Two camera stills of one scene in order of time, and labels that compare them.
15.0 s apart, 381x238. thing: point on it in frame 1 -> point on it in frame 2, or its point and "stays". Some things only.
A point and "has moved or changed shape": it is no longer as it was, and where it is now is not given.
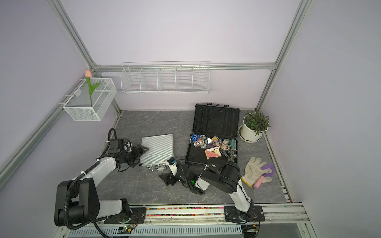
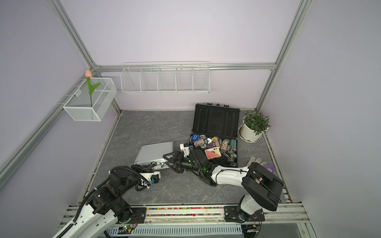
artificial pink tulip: (88, 75) stays
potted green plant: (254, 124) stays
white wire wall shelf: (163, 78) stays
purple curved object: (268, 166) stays
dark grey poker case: (209, 120) stays
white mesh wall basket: (92, 101) stays
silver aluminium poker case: (160, 149) has moved or changed shape
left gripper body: (130, 157) -> (137, 169)
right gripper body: (185, 185) -> (187, 164)
